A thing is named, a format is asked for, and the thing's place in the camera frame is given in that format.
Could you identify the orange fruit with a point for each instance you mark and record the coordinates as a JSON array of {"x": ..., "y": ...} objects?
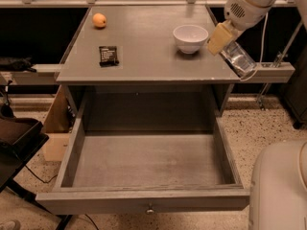
[{"x": 99, "y": 20}]

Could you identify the white shoe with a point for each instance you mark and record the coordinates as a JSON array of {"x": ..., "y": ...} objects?
[{"x": 10, "y": 225}]

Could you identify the black chair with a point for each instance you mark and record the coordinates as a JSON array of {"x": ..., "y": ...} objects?
[{"x": 20, "y": 140}]

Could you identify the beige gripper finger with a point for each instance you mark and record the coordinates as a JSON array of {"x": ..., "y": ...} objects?
[{"x": 223, "y": 34}]

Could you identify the silver blue redbull can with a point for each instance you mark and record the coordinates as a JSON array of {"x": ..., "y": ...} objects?
[{"x": 239, "y": 59}]

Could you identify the metal rail shelf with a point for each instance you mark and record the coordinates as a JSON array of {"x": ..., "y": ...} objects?
[{"x": 46, "y": 74}]

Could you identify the grey wooden cabinet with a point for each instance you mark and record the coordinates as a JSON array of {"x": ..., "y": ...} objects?
[{"x": 155, "y": 87}]

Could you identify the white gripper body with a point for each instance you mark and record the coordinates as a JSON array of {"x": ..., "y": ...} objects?
[{"x": 246, "y": 12}]

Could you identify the white ceramic bowl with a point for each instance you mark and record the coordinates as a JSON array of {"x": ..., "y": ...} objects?
[{"x": 189, "y": 38}]

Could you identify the open grey top drawer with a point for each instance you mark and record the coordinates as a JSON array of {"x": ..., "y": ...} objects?
[{"x": 117, "y": 172}]

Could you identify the black snack packet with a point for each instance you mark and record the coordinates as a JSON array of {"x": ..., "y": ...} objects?
[{"x": 108, "y": 56}]

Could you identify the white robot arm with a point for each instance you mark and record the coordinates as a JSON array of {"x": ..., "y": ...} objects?
[{"x": 278, "y": 187}]

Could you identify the black bag on shelf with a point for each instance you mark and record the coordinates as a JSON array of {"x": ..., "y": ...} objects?
[{"x": 16, "y": 64}]

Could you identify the metal drawer knob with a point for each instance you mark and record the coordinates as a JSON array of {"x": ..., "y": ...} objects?
[{"x": 150, "y": 209}]

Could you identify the cardboard box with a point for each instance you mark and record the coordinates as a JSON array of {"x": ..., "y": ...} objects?
[{"x": 56, "y": 126}]

